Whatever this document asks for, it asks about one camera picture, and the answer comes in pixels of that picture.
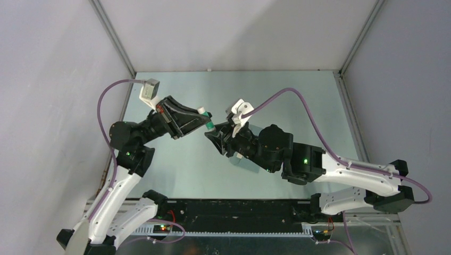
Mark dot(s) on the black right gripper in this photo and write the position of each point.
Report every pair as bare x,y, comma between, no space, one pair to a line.
218,136

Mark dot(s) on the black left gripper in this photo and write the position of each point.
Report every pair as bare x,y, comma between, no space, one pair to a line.
177,119

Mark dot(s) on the green white glue stick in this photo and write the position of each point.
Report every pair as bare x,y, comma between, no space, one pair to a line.
208,122

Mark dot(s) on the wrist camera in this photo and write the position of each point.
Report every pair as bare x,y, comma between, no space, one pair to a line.
239,113
148,93

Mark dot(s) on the aluminium frame rail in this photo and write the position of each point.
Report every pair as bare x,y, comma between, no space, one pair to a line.
353,219

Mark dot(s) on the controller board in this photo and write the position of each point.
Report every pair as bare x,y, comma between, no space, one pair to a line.
322,236
162,229

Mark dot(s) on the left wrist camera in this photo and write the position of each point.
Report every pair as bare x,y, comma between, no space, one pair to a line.
148,93

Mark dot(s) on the left controller board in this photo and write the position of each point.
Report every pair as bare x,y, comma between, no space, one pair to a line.
162,229

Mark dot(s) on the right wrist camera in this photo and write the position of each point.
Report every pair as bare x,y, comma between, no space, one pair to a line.
239,113

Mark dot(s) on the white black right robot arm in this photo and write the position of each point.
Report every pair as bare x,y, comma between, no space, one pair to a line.
375,186

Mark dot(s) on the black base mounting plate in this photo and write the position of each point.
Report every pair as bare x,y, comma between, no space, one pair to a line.
243,216

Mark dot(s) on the right controller board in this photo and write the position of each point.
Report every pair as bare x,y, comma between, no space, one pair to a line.
322,236

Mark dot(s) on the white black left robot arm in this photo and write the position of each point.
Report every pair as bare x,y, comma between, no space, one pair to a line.
101,231

